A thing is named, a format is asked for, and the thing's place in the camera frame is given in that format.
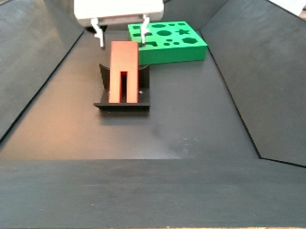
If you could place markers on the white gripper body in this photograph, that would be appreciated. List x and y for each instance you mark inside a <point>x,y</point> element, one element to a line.
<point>112,12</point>

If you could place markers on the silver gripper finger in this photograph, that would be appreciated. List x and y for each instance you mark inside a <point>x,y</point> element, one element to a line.
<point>99,31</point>
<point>145,30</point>

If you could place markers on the red double-square block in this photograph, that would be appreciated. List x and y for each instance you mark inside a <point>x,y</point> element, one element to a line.
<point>124,63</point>

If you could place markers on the green shape-sorting board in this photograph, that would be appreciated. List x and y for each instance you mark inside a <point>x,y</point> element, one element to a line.
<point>172,43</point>

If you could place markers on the black curved holder stand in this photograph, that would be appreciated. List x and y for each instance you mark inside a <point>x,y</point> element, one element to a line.
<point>124,106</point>

